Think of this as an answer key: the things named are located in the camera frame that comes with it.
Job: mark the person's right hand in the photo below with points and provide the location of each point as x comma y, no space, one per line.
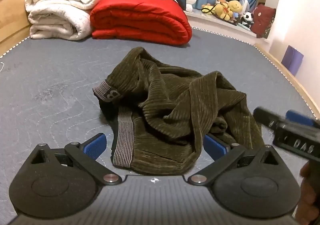
310,195

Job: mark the panda plush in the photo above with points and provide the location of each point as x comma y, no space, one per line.
247,19

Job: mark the white window sill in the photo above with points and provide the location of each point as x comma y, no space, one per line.
220,24

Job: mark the red folded duvet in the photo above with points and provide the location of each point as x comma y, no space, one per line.
140,20

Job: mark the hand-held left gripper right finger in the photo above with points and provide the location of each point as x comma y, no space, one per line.
214,146

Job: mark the yellow bear plush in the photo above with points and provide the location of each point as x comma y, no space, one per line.
228,9

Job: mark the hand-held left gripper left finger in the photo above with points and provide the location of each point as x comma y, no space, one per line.
96,144

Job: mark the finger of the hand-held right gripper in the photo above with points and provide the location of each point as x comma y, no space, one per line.
267,116
300,118

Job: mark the blue white plush toy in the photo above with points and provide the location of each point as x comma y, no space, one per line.
245,4

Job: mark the grey quilted mattress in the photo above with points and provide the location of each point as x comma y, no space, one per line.
62,77

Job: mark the white folded fleece blanket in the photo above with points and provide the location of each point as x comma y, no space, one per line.
55,24

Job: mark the dark red cushion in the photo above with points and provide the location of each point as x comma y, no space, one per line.
262,20

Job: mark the orange yellow plush toy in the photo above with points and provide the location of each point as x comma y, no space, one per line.
208,8

